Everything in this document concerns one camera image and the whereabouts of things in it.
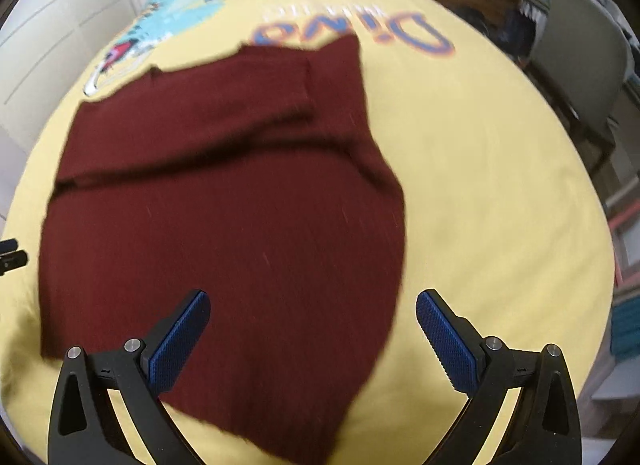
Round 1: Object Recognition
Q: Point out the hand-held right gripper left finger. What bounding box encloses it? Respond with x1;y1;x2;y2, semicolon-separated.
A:
47;289;213;465

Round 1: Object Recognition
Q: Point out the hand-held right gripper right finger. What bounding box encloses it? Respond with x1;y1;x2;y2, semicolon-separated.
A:
415;288;584;465

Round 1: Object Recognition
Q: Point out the dark red knit sweater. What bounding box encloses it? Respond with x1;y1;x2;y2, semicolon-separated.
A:
39;35;407;464

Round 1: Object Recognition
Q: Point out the yellow dinosaur printed blanket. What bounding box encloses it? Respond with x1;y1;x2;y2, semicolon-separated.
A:
0;0;617;465

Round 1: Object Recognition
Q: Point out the stack of teal foam mats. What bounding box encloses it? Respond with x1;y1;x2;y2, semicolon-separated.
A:
609;295;640;362

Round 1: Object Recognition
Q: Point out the white panelled wardrobe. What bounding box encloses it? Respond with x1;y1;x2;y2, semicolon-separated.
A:
0;0;152;181

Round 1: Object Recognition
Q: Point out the grey-green chair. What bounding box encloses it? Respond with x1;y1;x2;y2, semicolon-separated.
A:
520;0;637;177

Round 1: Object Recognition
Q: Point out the pink frame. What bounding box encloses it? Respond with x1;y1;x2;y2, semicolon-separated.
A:
606;205;640;288

